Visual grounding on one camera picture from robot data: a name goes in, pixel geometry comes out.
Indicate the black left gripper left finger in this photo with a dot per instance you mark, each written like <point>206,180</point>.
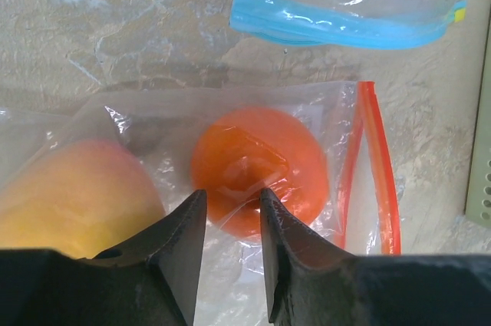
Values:
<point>150,279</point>

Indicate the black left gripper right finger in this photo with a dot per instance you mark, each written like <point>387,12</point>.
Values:
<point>310,281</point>

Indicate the fake yellow orange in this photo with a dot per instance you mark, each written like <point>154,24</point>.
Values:
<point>80,200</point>

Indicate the clear bag red zipper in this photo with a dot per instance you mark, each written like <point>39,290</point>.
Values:
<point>161,129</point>

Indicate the fake orange persimmon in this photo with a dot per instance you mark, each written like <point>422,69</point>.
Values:
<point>253,148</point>

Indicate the clear bag blue zipper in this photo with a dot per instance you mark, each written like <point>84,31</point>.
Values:
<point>374,24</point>

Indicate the green perforated basket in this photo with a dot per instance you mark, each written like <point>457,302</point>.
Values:
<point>478,193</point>

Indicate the yellow zipper slider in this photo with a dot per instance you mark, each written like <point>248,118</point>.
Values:
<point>459,14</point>

